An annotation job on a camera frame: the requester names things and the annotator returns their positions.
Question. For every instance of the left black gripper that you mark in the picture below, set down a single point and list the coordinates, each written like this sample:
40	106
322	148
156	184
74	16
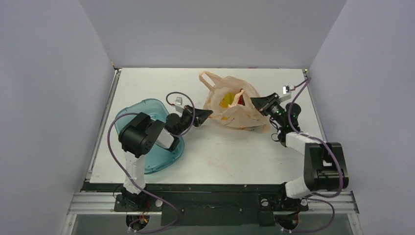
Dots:
200	115

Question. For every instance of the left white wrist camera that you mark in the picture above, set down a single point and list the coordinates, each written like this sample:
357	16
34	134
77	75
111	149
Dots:
178	102

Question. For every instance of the red fake fruit in bag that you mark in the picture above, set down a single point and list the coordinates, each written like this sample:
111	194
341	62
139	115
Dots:
241	101

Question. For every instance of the yellow fake fruit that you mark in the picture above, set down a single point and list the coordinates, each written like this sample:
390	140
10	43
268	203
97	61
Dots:
227	100

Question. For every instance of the orange plastic bag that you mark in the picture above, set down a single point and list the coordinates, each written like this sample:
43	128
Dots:
235	116

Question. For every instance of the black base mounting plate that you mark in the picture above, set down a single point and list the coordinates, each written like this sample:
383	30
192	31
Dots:
213	205

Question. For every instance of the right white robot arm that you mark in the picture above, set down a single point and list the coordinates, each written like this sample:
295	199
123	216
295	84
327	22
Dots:
324	166

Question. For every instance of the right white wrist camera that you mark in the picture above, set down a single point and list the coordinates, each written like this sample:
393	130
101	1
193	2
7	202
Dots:
288	89

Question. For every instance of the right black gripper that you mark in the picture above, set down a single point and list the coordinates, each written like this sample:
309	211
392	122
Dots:
267	104

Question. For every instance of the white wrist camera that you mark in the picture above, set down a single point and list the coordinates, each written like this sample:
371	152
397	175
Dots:
178	102
288	89

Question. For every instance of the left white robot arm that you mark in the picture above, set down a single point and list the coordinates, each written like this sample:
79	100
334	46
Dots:
144	138

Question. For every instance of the teal plastic bin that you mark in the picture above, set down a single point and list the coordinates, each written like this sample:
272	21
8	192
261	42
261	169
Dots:
158	158

